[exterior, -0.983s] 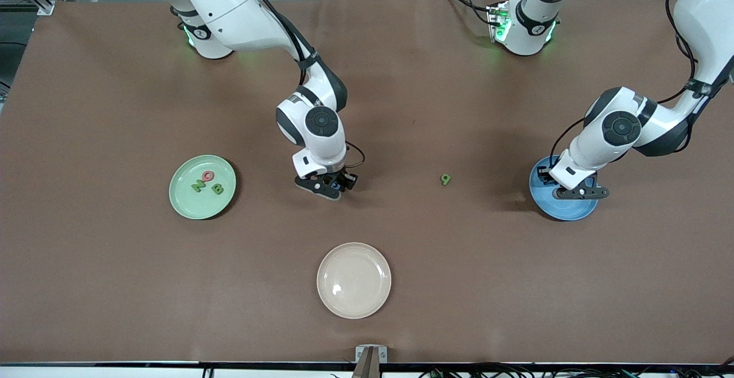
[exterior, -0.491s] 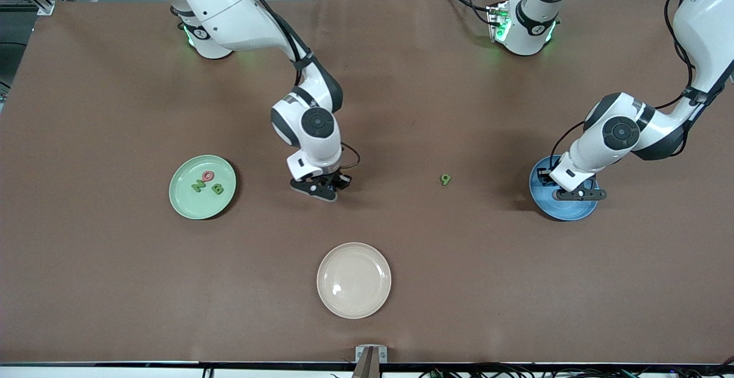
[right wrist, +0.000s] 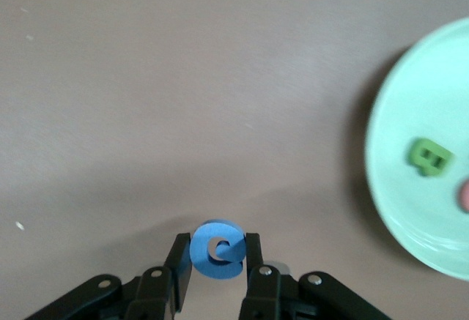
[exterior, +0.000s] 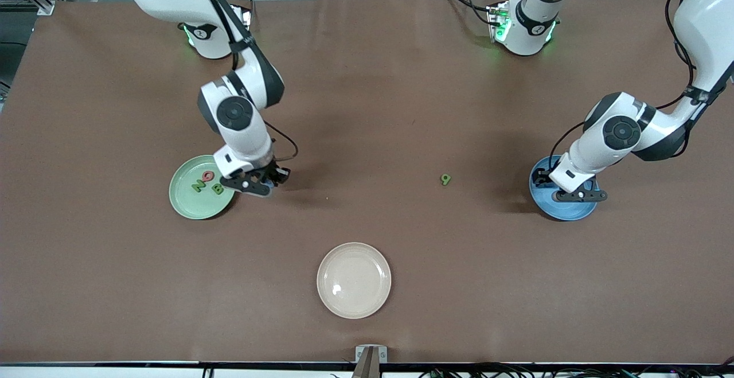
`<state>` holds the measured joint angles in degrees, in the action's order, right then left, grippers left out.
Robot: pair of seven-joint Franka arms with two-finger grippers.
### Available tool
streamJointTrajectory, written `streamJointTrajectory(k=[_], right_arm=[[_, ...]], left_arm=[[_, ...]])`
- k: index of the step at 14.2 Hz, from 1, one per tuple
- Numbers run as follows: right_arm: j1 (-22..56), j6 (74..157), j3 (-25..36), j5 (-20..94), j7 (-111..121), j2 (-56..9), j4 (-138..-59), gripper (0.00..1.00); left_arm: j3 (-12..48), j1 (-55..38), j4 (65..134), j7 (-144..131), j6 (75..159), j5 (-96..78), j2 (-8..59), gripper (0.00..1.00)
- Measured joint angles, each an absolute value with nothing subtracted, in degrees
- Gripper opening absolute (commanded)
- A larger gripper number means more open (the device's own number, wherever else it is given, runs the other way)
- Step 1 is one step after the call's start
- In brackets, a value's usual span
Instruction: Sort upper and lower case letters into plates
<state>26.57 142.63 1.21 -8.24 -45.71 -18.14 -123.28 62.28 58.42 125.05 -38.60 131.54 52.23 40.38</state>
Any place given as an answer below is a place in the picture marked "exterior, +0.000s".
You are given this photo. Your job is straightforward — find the blue plate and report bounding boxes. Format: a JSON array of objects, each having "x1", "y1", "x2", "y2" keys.
[{"x1": 529, "y1": 155, "x2": 600, "y2": 221}]

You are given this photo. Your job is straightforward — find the green plate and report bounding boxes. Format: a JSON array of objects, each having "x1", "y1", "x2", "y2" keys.
[{"x1": 169, "y1": 155, "x2": 237, "y2": 220}]

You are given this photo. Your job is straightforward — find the beige plate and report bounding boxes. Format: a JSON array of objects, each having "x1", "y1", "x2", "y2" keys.
[{"x1": 317, "y1": 242, "x2": 392, "y2": 319}]

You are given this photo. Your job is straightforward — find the brown table mat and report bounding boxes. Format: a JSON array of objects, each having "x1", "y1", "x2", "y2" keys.
[{"x1": 0, "y1": 0, "x2": 734, "y2": 365}]

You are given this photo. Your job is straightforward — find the tangled black cables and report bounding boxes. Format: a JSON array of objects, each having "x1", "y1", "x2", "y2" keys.
[{"x1": 419, "y1": 361, "x2": 734, "y2": 378}]

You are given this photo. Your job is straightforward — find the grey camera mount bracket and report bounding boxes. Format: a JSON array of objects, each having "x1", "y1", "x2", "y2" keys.
[{"x1": 353, "y1": 345, "x2": 389, "y2": 378}]

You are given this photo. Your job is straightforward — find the white table rail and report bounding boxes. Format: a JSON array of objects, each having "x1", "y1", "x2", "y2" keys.
[{"x1": 0, "y1": 365, "x2": 356, "y2": 378}]

